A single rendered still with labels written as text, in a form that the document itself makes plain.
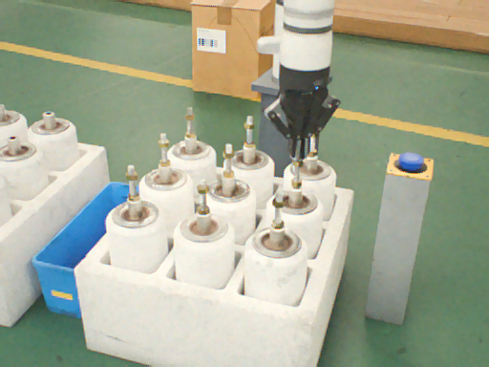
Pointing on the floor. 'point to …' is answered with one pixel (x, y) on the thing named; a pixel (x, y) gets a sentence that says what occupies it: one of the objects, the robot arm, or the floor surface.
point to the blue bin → (74, 249)
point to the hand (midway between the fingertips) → (299, 147)
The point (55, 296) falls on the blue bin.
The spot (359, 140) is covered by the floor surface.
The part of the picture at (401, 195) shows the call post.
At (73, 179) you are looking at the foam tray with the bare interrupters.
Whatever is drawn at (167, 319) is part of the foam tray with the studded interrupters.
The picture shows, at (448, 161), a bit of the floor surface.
